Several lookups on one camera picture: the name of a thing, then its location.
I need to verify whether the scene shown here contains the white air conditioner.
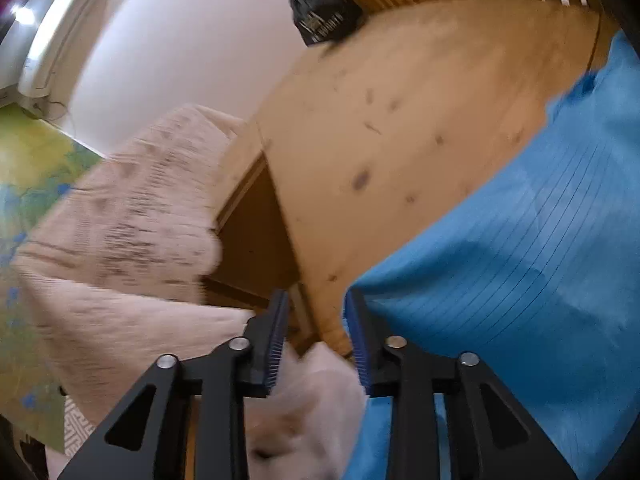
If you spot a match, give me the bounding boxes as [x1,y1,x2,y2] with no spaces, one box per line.
[17,0,114,99]

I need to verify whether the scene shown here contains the landscape painting wall hanging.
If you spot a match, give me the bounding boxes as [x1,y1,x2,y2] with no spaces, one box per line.
[0,104,107,457]

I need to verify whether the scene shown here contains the blue striped zip jacket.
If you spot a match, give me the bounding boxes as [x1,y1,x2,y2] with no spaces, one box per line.
[342,30,640,480]

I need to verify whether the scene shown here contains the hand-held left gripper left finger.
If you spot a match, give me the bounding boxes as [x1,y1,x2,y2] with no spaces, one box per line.
[57,289,291,480]

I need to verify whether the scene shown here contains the black drawstring bag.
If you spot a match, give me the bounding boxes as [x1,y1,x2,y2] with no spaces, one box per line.
[290,0,369,49]

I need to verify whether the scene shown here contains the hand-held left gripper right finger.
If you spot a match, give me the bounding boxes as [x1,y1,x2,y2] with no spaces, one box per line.
[344,287,578,480]

